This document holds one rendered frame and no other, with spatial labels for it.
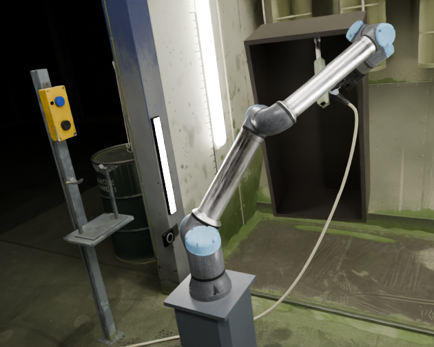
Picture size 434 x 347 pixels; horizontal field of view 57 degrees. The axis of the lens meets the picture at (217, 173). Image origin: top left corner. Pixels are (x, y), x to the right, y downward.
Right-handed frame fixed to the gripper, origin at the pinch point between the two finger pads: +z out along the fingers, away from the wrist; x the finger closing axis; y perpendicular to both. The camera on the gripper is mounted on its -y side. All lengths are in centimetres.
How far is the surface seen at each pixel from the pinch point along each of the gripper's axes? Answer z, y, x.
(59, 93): 71, -111, -13
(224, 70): 87, -6, 86
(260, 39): 12.7, -31.4, 27.8
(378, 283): 61, 106, -61
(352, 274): 76, 100, -52
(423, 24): -20, 89, 102
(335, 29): -18.4, -8.9, 20.4
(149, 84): 70, -67, 19
